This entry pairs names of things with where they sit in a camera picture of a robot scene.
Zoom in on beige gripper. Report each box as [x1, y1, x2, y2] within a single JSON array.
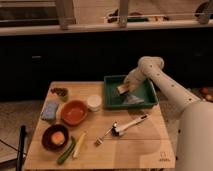
[[124, 68, 146, 92]]

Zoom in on tan wooden eraser block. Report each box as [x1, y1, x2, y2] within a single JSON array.
[[117, 84, 129, 95]]

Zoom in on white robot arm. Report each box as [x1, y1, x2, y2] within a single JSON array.
[[124, 56, 213, 171]]

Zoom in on grey cloth in tray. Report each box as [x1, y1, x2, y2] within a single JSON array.
[[124, 94, 144, 104]]

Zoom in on green plastic tray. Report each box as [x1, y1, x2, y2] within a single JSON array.
[[103, 75, 158, 110]]

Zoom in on white cup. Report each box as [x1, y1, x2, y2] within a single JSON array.
[[86, 95, 102, 112]]

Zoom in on orange bowl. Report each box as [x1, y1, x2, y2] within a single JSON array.
[[61, 100, 88, 126]]

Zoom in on metal fork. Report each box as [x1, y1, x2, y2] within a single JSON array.
[[94, 122, 117, 146]]

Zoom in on pale yellow toy vegetable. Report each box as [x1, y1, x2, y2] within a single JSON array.
[[73, 132, 86, 159]]

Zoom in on blue sponge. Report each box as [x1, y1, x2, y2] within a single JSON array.
[[41, 101, 59, 121]]

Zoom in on orange yellow toy food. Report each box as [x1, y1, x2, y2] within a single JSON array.
[[51, 131, 65, 145]]

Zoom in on dark brown bowl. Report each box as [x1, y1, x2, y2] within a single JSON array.
[[41, 124, 69, 151]]

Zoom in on green toy vegetable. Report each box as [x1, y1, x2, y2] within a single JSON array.
[[57, 136, 76, 165]]

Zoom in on black pole at left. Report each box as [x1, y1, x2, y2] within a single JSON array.
[[16, 125, 27, 171]]

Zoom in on white handled kitchen tool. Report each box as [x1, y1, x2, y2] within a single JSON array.
[[112, 115, 148, 136]]

